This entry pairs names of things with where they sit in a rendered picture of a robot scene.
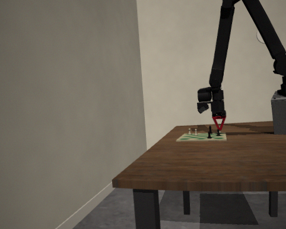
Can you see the green and cream chessboard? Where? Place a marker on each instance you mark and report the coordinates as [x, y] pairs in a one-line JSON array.
[[202, 137]]

